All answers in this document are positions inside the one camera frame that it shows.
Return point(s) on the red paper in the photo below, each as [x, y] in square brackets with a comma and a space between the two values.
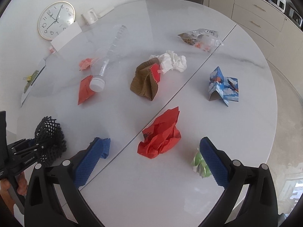
[161, 136]

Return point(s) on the white appliance on counter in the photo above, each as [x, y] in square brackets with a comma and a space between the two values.
[279, 4]

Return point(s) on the white paper with clips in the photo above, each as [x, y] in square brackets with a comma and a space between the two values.
[31, 80]

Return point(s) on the beige drawer cabinet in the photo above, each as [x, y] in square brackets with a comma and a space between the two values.
[274, 33]

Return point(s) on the clear plastic snack wrapper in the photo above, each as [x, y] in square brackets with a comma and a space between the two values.
[204, 39]

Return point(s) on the white tissue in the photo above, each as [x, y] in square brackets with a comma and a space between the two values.
[170, 61]

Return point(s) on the clear plastic bottle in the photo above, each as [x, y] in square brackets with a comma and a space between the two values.
[104, 57]

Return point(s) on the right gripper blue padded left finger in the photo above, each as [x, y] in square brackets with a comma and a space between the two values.
[88, 161]

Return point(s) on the white mug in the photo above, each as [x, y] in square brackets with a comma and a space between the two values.
[90, 17]

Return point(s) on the black foam mesh net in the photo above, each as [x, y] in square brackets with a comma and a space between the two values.
[51, 140]

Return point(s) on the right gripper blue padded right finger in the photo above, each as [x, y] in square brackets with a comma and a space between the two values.
[217, 162]

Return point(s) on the orange-red paper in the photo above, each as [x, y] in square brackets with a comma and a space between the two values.
[84, 90]

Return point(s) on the pink paper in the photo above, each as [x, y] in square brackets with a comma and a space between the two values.
[86, 63]

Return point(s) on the brown cardboard piece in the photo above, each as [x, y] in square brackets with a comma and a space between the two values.
[147, 77]

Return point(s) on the white card box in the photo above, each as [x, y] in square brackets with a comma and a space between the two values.
[66, 36]

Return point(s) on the white remote on table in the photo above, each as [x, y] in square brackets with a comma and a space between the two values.
[105, 12]

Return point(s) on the person's left hand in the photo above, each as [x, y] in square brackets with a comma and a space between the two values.
[22, 190]

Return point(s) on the round white wall clock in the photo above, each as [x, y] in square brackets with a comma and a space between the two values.
[55, 19]

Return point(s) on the blue printed paper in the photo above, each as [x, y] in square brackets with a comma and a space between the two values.
[221, 87]

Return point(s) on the silver toaster oven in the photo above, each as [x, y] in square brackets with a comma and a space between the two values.
[293, 14]

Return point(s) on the green white paper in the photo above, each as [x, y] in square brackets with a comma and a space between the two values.
[199, 165]

